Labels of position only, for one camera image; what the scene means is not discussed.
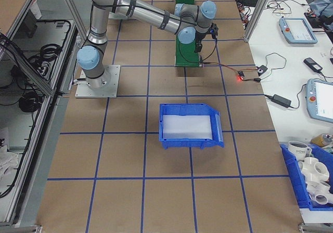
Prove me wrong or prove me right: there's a yellow bag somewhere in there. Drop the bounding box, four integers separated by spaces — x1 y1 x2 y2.
310 133 333 149

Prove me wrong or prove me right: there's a black power adapter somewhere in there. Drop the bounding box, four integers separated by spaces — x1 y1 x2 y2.
271 93 292 109

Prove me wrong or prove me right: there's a red black conveyor wire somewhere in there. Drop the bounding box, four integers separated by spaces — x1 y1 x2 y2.
202 60 239 75

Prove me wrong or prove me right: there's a small black box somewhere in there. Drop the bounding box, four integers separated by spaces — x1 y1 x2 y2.
255 64 269 76

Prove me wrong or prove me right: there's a black flat panel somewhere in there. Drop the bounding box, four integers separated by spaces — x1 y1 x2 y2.
25 9 41 38

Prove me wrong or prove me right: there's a green belt conveyor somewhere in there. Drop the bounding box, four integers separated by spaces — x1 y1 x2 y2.
173 0 204 69

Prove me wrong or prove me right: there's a black cable coil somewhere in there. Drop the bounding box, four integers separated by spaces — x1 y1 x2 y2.
19 90 40 113
28 43 64 71

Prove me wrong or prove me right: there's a white foam liner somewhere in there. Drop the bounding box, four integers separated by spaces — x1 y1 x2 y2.
160 114 213 140

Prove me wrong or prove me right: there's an aluminium V-shaped frame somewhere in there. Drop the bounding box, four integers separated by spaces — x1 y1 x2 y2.
0 0 88 227

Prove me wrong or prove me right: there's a white mug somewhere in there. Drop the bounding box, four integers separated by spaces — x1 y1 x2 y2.
287 140 313 161

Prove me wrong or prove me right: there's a grey blue teach pendant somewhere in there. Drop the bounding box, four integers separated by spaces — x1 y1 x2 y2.
278 17 319 45
303 77 333 121

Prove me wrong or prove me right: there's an aluminium profile post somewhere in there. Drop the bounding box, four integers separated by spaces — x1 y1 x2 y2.
243 0 277 43

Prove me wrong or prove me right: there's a white side table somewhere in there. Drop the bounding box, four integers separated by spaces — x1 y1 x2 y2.
230 0 333 219

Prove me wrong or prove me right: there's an aluminium table edge bracket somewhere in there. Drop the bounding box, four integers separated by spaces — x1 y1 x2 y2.
297 222 333 233

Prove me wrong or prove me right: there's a white crumpled cloth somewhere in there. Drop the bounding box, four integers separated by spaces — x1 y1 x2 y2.
0 127 20 178

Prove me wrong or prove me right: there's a blue open-front storage bin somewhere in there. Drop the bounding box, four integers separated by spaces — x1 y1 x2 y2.
158 102 225 150

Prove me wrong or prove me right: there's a black handheld remote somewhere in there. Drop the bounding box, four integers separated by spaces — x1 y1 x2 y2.
303 57 324 74

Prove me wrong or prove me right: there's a white PVC pipe fitting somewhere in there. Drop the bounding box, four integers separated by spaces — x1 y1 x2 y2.
297 157 331 183
305 180 333 206

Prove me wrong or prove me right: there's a large blue plastic bin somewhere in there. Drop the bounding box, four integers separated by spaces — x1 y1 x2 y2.
280 142 333 212

